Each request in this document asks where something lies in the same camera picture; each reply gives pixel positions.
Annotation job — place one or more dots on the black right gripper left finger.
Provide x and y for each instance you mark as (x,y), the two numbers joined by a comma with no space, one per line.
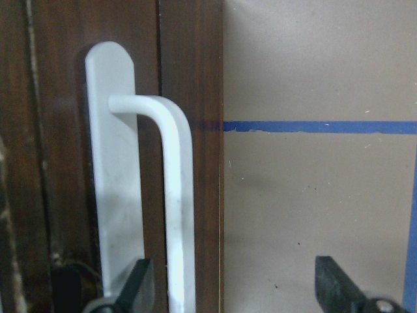
(137,294)

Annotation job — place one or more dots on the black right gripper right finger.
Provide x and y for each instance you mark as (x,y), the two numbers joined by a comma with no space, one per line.
(334,290)

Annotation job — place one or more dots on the dark wooden drawer cabinet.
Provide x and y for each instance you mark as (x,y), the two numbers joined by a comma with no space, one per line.
(111,140)

